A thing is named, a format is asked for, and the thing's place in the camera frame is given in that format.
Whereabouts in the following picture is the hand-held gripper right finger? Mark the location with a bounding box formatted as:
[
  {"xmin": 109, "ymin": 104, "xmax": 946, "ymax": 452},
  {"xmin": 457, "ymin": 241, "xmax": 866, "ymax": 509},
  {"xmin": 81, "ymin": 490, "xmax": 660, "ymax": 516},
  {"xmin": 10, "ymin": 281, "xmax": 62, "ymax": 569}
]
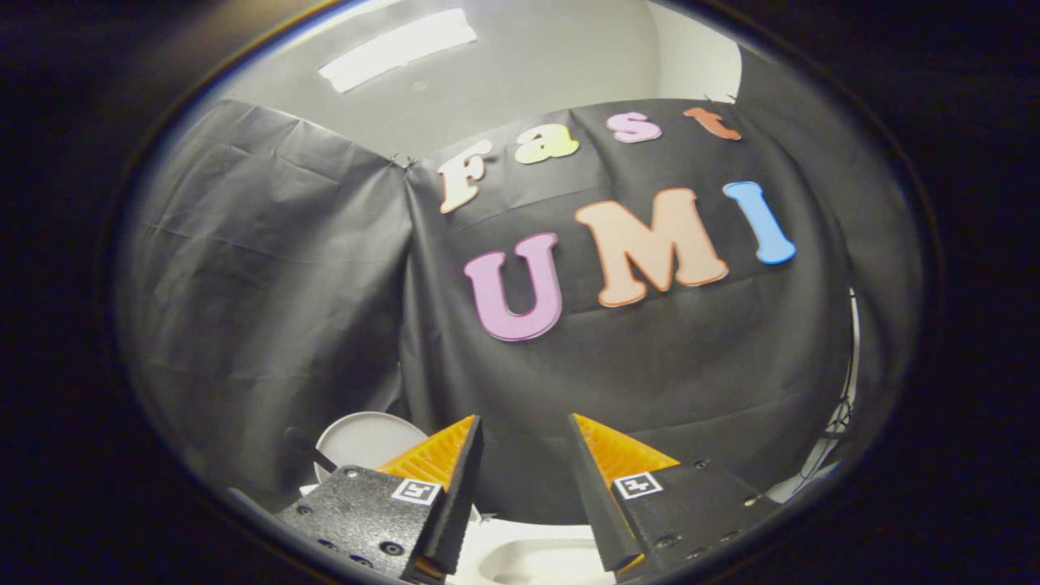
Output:
[{"xmin": 566, "ymin": 412, "xmax": 782, "ymax": 585}]

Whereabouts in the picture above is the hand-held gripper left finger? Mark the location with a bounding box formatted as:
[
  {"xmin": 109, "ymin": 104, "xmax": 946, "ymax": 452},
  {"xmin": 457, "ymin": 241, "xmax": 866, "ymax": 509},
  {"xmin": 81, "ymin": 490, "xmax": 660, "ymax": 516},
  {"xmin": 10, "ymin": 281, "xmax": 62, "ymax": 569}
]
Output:
[{"xmin": 275, "ymin": 414, "xmax": 485, "ymax": 585}]

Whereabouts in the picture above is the white toilet with tank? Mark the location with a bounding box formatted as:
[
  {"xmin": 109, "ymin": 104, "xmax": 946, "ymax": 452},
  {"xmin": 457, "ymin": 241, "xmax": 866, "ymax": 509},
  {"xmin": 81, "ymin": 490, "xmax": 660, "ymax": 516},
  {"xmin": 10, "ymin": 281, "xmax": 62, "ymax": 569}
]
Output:
[{"xmin": 299, "ymin": 483, "xmax": 620, "ymax": 585}]

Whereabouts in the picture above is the black backdrop cloth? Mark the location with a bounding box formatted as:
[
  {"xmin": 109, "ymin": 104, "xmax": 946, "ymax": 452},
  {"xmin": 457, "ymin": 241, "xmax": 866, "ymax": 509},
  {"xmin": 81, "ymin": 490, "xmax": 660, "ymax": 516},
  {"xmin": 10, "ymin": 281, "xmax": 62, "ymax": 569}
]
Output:
[{"xmin": 114, "ymin": 45, "xmax": 923, "ymax": 529}]

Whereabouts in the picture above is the black tripod light stand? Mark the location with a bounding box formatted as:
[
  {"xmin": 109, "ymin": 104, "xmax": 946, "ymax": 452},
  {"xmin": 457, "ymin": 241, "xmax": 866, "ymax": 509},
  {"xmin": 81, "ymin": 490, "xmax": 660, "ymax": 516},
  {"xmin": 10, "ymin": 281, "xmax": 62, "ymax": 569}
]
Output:
[{"xmin": 792, "ymin": 286, "xmax": 862, "ymax": 498}]

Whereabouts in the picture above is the ceiling light panel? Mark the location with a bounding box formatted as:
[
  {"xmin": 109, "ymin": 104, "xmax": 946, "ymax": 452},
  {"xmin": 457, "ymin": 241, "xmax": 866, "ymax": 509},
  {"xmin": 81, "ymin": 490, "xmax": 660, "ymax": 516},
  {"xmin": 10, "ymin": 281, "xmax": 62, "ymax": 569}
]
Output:
[{"xmin": 317, "ymin": 7, "xmax": 480, "ymax": 95}]

